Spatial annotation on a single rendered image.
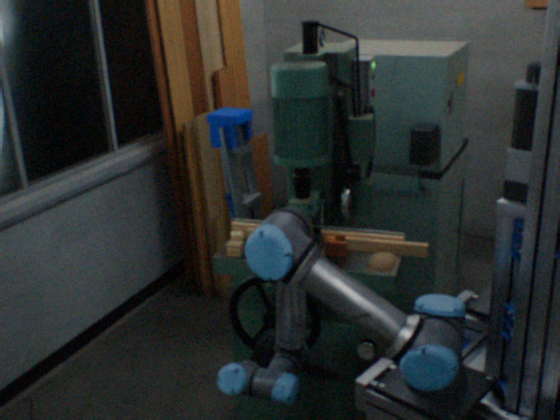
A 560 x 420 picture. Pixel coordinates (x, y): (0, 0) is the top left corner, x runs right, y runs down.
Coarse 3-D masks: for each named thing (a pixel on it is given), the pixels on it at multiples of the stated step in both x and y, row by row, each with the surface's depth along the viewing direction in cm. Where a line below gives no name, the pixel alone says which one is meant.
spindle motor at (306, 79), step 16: (288, 64) 204; (304, 64) 202; (320, 64) 202; (272, 80) 201; (288, 80) 196; (304, 80) 196; (320, 80) 198; (272, 96) 205; (288, 96) 198; (304, 96) 197; (320, 96) 200; (272, 112) 207; (288, 112) 200; (304, 112) 199; (320, 112) 202; (288, 128) 202; (304, 128) 201; (320, 128) 204; (288, 144) 204; (304, 144) 203; (320, 144) 205; (288, 160) 206; (304, 160) 205; (320, 160) 207
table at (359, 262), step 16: (224, 256) 218; (336, 256) 215; (352, 256) 214; (368, 256) 214; (400, 256) 213; (224, 272) 218; (240, 272) 217; (352, 272) 204; (368, 272) 203; (400, 272) 214; (272, 288) 204; (384, 288) 203
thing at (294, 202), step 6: (312, 192) 223; (318, 192) 224; (294, 198) 218; (306, 198) 217; (312, 198) 218; (318, 198) 225; (294, 204) 215; (300, 204) 214; (306, 204) 213; (312, 204) 218; (318, 204) 226; (306, 210) 214; (312, 210) 218; (312, 216) 219
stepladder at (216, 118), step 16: (224, 112) 301; (240, 112) 299; (224, 128) 295; (240, 128) 308; (224, 144) 297; (240, 144) 311; (224, 160) 301; (240, 160) 316; (224, 176) 305; (240, 192) 307; (256, 192) 321; (240, 208) 308; (256, 208) 320
